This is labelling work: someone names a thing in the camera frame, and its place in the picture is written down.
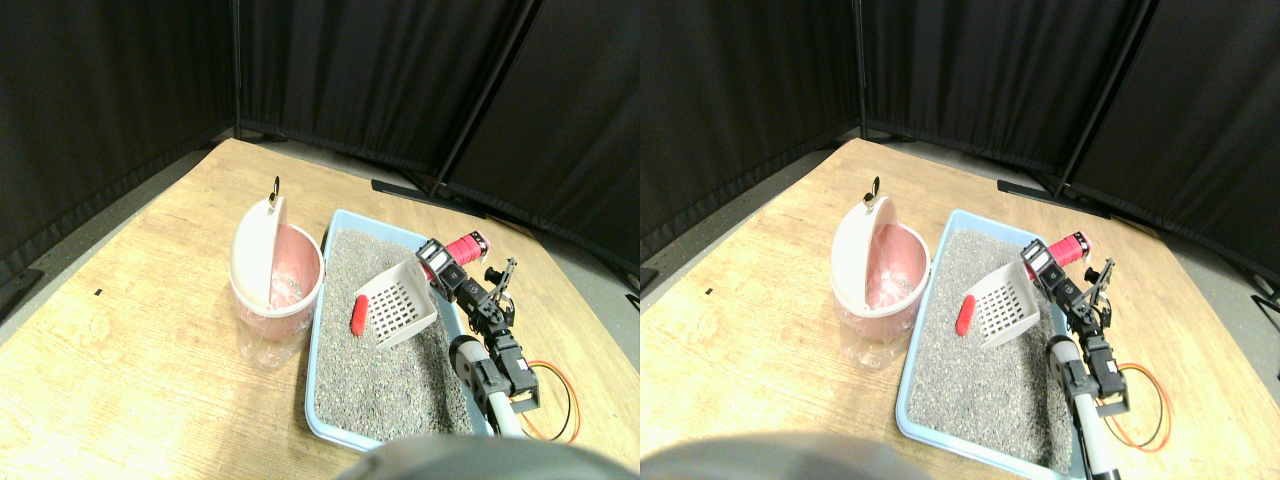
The red lump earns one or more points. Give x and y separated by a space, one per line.
965 316
358 316

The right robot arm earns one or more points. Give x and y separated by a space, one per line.
1090 375
495 365

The black curtain stand foot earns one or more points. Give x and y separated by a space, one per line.
1055 198
648 278
1266 292
622 272
18 290
430 198

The blue litter tray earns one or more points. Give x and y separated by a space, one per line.
385 385
985 395

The white bin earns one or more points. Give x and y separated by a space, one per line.
865 262
262 262

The black bracket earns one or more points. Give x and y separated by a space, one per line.
1100 280
503 280

